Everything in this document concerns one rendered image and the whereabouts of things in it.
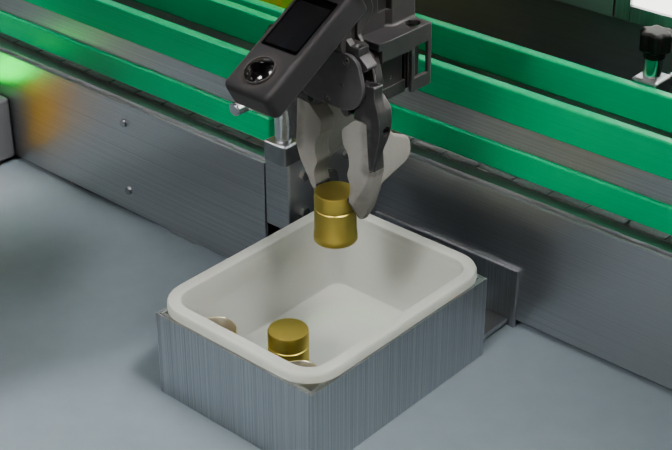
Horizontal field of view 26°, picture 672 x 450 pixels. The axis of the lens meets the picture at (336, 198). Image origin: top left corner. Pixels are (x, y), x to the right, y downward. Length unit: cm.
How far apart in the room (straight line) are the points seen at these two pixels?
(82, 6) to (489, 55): 41
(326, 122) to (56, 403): 33
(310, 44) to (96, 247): 46
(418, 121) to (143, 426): 37
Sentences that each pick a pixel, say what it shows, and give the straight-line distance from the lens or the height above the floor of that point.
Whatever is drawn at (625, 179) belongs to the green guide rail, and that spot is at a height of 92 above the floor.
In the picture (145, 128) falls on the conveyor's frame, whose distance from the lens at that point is 141.
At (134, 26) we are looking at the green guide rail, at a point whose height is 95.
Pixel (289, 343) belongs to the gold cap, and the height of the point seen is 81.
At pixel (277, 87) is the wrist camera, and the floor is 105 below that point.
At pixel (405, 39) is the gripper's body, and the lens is 110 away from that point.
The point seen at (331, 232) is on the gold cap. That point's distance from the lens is 115.
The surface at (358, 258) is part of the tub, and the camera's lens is 130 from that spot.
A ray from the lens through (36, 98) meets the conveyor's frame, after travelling 154.
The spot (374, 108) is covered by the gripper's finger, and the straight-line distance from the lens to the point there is 108.
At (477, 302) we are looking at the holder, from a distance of 123.
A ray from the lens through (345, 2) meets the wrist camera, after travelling 106.
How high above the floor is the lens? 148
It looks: 29 degrees down
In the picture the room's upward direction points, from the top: straight up
